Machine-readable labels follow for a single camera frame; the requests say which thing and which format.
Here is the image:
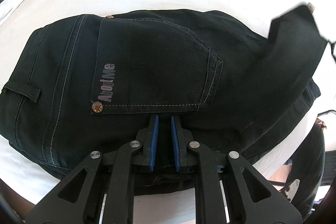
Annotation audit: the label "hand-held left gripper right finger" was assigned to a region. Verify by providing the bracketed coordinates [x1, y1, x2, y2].
[171, 115, 296, 224]

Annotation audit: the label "black pants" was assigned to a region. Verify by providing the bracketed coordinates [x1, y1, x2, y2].
[0, 6, 331, 194]

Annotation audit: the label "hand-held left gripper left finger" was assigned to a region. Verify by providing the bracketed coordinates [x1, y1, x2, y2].
[25, 114, 160, 224]

